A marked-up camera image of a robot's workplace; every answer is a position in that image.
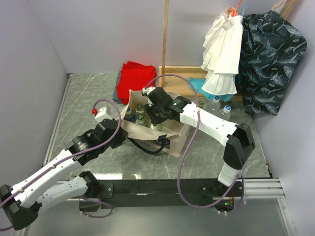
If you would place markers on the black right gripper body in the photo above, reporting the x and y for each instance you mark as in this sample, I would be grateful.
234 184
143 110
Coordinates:
155 113

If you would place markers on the blue label Pocari bottle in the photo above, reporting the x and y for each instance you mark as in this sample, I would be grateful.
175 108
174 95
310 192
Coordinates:
130 115

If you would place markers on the wooden clothes rack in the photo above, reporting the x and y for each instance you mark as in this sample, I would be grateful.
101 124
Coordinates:
185 71

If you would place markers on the clear glass bottle green cap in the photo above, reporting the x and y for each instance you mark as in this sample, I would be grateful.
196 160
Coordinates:
139 109

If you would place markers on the white hanging shirt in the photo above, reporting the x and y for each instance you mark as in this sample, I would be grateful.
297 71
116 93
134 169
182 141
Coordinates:
221 56

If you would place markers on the clear Pocari Sweat bottle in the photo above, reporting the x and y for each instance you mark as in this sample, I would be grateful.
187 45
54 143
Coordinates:
213 105

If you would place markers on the teal cloth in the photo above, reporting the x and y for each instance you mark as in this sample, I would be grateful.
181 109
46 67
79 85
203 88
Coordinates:
198 83

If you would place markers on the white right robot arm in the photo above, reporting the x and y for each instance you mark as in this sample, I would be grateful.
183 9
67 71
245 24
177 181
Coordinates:
236 138

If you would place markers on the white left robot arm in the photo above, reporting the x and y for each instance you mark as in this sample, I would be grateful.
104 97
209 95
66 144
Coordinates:
24 201

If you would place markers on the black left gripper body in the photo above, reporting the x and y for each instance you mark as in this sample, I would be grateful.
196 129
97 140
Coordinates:
118 138

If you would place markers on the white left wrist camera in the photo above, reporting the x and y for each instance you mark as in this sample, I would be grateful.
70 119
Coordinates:
101 114

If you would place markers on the dark green Perrier bottle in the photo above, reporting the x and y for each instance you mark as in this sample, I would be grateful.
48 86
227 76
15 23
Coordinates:
201 104

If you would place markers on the beige canvas tote bag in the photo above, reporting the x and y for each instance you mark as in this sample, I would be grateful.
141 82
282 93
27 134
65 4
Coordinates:
176 133

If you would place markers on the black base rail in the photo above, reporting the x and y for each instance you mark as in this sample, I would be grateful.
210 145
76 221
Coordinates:
161 192

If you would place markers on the red folded cloth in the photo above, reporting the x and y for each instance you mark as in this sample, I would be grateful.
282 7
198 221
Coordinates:
134 76

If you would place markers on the orange clothes hanger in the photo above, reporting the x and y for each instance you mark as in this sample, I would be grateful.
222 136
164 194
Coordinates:
233 11

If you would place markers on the dark leaf print shirt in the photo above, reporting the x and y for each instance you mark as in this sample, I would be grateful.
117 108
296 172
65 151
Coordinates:
271 50

